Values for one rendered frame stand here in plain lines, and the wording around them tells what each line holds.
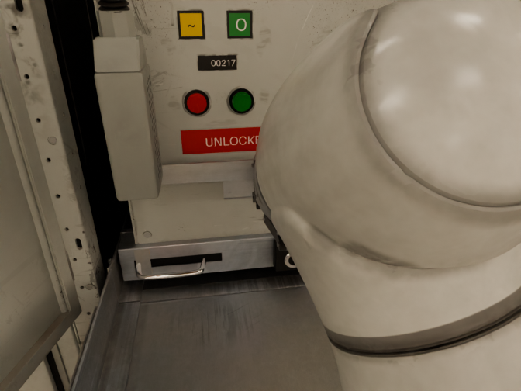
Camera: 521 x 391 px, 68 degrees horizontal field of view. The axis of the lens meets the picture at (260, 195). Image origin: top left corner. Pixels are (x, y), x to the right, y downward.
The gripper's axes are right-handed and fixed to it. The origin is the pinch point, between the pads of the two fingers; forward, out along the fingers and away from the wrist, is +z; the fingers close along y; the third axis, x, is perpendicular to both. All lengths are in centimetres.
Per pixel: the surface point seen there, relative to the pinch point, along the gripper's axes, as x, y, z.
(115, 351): -21.1, 18.9, 3.1
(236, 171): -3.6, -3.6, 1.6
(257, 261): -0.3, 10.0, 12.7
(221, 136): -5.3, -8.9, 3.1
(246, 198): -2.0, -0.2, 7.5
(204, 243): -8.8, 6.3, 10.5
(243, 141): -2.2, -8.1, 3.6
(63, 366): -32.9, 24.5, 17.5
